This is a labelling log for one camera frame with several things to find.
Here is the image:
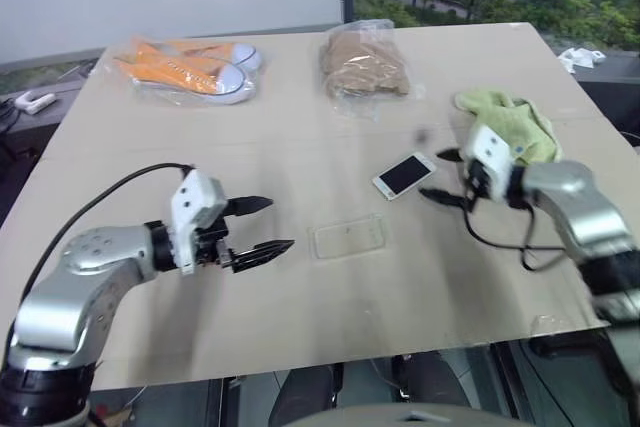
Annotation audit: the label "white plastic power strip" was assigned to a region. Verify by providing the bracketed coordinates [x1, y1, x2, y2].
[14, 89, 58, 115]

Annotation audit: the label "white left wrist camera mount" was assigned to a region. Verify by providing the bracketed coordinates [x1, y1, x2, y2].
[168, 169, 227, 276]

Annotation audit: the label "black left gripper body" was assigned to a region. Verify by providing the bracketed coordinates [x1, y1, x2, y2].
[192, 199, 239, 273]

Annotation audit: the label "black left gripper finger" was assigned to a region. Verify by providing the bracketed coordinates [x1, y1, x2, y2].
[231, 239, 297, 275]
[227, 194, 275, 221]

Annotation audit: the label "beige cardboard sheet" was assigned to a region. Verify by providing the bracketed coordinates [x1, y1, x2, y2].
[0, 21, 640, 392]

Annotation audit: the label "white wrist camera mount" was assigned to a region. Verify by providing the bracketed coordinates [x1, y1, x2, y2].
[461, 123, 517, 201]
[168, 169, 227, 276]

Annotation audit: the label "grey curved shell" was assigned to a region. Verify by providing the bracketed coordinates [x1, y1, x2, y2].
[281, 400, 504, 427]

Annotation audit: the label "orange canvas sneaker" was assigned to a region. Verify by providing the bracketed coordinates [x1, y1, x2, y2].
[113, 53, 247, 99]
[133, 38, 265, 74]

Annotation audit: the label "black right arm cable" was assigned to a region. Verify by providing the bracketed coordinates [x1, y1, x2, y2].
[462, 196, 569, 273]

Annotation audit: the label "white smartphone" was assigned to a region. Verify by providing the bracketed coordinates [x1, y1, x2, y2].
[371, 152, 438, 202]

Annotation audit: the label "green towel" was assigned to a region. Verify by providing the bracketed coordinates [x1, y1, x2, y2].
[453, 88, 564, 166]

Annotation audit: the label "brown folded cloth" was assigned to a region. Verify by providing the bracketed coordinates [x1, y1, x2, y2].
[319, 28, 412, 99]

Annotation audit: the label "clear plastic phone case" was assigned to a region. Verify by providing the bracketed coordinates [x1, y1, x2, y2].
[307, 212, 389, 261]

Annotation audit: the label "clear tape piece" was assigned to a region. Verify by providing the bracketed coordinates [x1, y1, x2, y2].
[530, 313, 572, 336]

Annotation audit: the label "crumpled white paper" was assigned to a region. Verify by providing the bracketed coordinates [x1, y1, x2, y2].
[555, 46, 607, 74]

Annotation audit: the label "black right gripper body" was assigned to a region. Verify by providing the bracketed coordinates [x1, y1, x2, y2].
[464, 158, 495, 201]

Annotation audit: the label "orange sneakers in bag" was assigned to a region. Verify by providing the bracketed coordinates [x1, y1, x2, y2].
[111, 35, 267, 109]

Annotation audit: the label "clear plastic cloth bag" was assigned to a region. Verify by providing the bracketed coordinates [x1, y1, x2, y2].
[318, 18, 427, 124]

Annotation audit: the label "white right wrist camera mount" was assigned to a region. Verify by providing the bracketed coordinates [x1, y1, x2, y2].
[461, 123, 517, 201]

